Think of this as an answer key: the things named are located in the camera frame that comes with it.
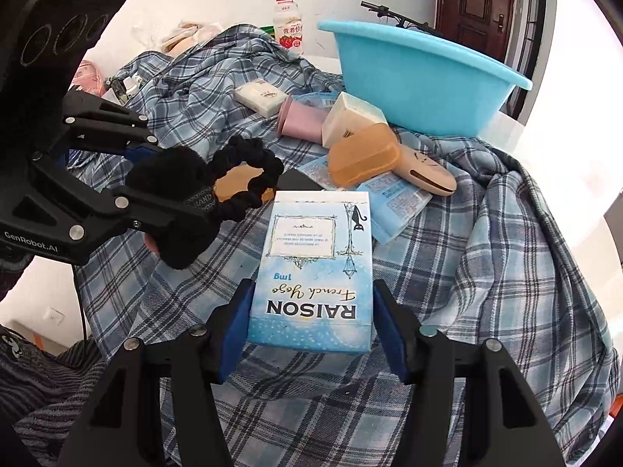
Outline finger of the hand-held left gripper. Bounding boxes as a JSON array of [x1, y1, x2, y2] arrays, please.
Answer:
[[63, 93, 162, 162], [29, 156, 218, 245]]

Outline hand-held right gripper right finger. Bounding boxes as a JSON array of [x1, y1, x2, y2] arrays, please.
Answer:
[[372, 279, 568, 467]]

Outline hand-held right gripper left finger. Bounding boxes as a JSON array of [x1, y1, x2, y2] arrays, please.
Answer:
[[58, 278, 256, 467]]

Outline black plush toy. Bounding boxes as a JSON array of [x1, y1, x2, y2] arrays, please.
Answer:
[[125, 146, 221, 270]]

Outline tan round compact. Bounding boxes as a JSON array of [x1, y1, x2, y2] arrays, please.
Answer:
[[214, 163, 276, 204]]

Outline light blue printed box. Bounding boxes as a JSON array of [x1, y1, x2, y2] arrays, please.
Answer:
[[246, 190, 375, 354]]

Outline black scrunchie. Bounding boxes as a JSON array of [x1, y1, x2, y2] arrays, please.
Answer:
[[207, 135, 285, 223]]

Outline black small box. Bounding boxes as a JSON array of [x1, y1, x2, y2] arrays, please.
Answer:
[[276, 168, 323, 193]]

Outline blue plastic basin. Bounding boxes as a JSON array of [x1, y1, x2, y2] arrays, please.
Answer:
[[317, 19, 533, 138]]

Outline pink packet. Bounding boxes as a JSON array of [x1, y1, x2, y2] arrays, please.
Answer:
[[73, 60, 106, 97]]

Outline blue plaid shirt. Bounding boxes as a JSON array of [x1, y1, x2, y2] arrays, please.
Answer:
[[73, 23, 621, 467]]

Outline plastic bag of bread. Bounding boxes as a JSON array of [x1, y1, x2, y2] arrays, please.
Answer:
[[134, 19, 225, 56]]

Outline blue wet wipe packet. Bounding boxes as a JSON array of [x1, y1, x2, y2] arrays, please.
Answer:
[[292, 90, 342, 108], [297, 156, 341, 190], [357, 172, 434, 245]]

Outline white tissue pack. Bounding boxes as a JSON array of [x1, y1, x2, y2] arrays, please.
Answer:
[[234, 82, 288, 118]]

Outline beige cat-face plastic case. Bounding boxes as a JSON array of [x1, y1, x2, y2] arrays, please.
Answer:
[[393, 148, 458, 198]]

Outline orange translucent soap box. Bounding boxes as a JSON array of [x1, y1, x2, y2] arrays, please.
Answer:
[[327, 124, 401, 188]]

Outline red-capped milk drink bottle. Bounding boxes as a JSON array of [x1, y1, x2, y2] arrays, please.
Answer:
[[273, 0, 306, 56]]

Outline dark striped clothing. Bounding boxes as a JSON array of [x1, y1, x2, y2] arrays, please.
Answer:
[[0, 333, 114, 467]]

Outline beige cardboard box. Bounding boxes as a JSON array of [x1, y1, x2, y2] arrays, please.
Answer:
[[321, 91, 389, 149]]

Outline black bicycle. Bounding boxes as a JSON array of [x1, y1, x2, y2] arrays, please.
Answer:
[[360, 1, 445, 38]]

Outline black-framed glass sliding door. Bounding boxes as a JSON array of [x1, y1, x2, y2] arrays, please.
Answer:
[[506, 0, 548, 118]]

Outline dark brown entrance door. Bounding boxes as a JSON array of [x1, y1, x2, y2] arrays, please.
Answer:
[[435, 0, 517, 60]]

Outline black cable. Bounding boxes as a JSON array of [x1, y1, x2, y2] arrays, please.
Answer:
[[72, 263, 92, 347]]

